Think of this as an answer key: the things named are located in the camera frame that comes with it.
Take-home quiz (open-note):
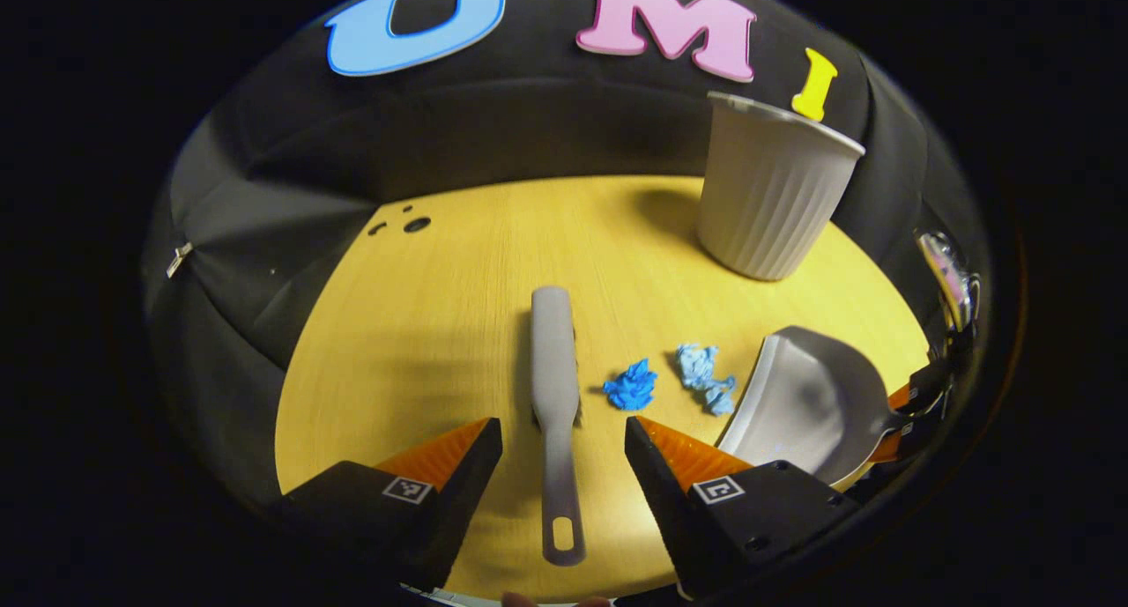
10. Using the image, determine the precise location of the light blue paper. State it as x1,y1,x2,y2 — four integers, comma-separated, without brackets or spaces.
676,344,737,417

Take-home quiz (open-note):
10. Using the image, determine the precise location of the grey dustpan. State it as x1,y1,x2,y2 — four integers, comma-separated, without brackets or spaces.
716,326,909,489

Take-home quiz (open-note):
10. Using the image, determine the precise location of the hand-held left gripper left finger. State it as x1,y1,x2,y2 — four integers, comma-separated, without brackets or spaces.
282,418,503,590

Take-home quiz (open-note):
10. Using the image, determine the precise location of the white ribbed garbage bin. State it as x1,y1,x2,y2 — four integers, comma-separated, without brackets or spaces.
696,92,866,282

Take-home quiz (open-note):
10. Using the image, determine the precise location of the black backdrop cloth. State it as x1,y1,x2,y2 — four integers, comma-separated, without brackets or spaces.
145,0,979,511

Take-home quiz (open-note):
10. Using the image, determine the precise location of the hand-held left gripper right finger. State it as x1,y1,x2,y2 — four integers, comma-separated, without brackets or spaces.
624,416,860,601

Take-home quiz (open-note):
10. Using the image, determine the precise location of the dark blue paper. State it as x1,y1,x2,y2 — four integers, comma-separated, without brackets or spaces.
603,359,658,411

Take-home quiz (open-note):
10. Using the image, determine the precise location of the small grey broom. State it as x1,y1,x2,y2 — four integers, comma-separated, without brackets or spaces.
531,285,587,566

